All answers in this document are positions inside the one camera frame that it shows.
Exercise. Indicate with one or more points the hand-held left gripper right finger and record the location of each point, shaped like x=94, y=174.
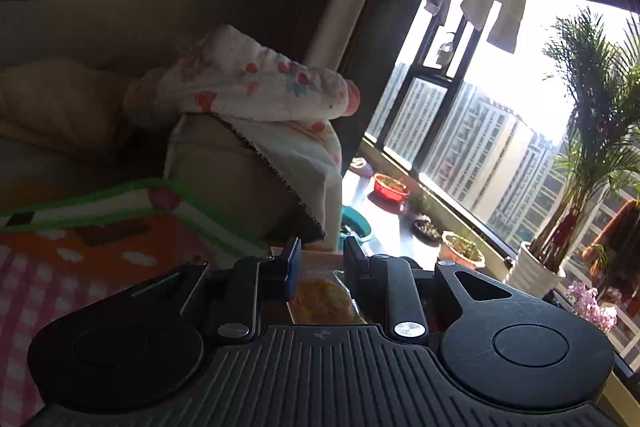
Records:
x=352, y=267

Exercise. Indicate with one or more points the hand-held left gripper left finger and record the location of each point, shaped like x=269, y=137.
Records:
x=292, y=272

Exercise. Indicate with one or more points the small pastry packet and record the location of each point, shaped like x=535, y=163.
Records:
x=322, y=302

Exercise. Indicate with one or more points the teal basin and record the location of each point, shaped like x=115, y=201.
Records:
x=357, y=222

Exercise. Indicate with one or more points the dark plant dish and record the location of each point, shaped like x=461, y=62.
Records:
x=426, y=229

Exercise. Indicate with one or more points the red bowl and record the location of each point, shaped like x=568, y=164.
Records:
x=390, y=189

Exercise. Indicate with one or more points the small terracotta plant pot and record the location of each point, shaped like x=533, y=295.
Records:
x=462, y=252

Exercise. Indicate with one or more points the beige sofa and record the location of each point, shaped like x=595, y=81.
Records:
x=220, y=177

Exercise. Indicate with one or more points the white plant pot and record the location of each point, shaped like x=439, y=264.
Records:
x=535, y=274

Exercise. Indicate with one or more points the white floral blanket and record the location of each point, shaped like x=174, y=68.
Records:
x=240, y=77

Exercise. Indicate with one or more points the dark curtain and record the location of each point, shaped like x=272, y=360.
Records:
x=380, y=57

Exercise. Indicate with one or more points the colourful printed play mat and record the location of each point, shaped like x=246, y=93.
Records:
x=75, y=257

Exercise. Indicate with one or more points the pink flowers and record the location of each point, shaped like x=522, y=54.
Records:
x=592, y=307

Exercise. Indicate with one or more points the brown dried plant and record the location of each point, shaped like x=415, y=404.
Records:
x=620, y=247

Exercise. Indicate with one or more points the palm plant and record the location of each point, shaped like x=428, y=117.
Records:
x=595, y=117

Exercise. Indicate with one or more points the beige folded blanket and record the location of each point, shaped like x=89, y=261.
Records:
x=55, y=102

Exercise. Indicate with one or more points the window frame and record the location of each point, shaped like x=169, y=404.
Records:
x=450, y=82

